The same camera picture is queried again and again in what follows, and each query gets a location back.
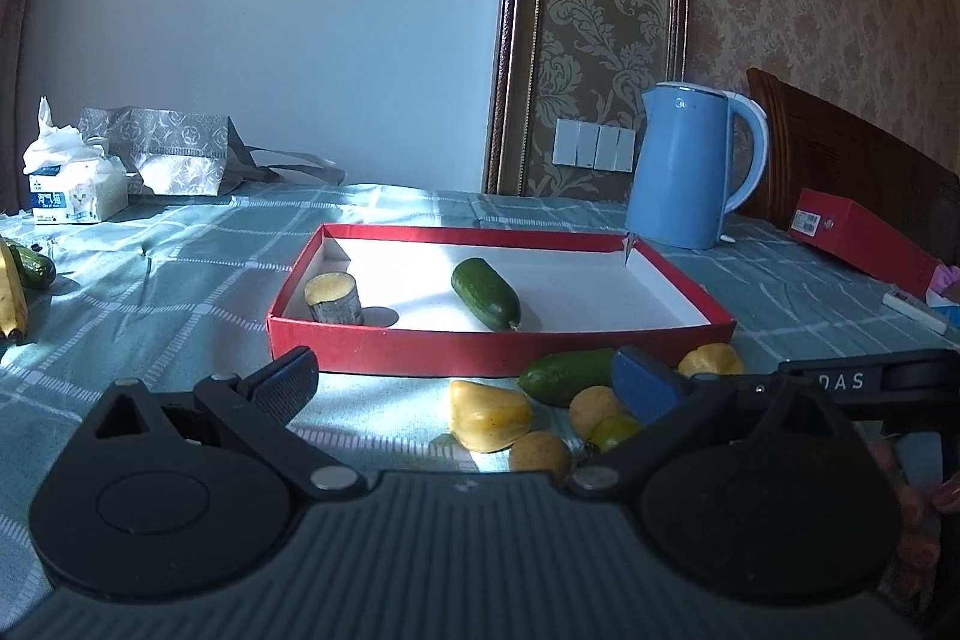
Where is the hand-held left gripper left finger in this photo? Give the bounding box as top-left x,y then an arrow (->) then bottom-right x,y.
79,346 -> 368,502

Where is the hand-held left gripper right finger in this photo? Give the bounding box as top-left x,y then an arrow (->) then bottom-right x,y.
566,346 -> 860,495

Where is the pale yellow pepper piece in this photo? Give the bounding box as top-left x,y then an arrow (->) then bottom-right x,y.
678,343 -> 745,378

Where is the green tomato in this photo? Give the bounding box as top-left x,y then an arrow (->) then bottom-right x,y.
587,414 -> 644,455

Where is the brown potato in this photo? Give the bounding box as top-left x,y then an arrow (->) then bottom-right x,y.
508,431 -> 573,476
568,385 -> 625,440

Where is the half green cucumber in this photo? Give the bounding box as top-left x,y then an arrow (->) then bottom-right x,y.
517,348 -> 617,408

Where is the yellow bell pepper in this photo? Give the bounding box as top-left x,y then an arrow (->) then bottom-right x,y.
448,380 -> 534,454

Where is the red cardboard tray box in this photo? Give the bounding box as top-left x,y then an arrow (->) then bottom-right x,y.
268,224 -> 737,378

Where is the person's right hand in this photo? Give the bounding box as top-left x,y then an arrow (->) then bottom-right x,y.
892,469 -> 960,600

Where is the white remote control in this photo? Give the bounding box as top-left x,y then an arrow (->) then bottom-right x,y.
882,289 -> 950,335

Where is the pink object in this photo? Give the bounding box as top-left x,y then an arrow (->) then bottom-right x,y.
928,263 -> 960,309

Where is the flat red box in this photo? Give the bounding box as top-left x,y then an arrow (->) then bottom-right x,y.
787,187 -> 942,300

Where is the whole green cucumber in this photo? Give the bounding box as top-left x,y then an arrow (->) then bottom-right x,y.
451,257 -> 522,332

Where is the blue electric kettle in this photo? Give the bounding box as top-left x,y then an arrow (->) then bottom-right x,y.
624,80 -> 771,251

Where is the silver patterned gift bag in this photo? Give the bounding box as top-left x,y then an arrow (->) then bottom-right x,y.
77,106 -> 346,197

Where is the small green cucumber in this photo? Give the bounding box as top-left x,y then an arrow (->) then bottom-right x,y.
6,245 -> 57,291

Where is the white tissue pack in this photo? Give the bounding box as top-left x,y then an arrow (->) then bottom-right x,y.
21,96 -> 130,226

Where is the yellow banana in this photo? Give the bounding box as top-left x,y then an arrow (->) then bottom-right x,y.
0,237 -> 29,342

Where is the white wall switch panel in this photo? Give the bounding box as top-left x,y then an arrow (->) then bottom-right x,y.
553,116 -> 637,172

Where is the ornate wall panel frame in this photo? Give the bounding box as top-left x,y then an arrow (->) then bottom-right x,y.
484,0 -> 691,199

